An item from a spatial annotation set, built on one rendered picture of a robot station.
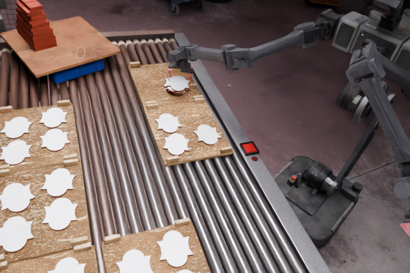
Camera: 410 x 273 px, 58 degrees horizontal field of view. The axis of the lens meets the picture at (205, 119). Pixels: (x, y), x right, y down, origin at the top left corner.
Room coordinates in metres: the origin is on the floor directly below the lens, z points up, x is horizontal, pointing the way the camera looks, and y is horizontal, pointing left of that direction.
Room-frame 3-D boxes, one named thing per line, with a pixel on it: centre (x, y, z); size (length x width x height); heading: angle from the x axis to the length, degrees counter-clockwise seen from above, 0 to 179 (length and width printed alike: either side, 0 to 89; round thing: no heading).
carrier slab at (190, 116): (1.38, 0.08, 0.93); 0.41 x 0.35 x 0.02; 26
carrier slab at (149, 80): (1.76, 0.27, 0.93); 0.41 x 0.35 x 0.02; 27
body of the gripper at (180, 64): (1.75, 0.18, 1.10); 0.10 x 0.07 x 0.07; 94
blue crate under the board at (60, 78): (1.80, 0.85, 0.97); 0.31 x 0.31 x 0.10; 48
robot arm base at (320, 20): (1.68, -0.47, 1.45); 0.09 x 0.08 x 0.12; 54
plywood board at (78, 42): (1.84, 0.91, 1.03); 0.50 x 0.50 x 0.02; 48
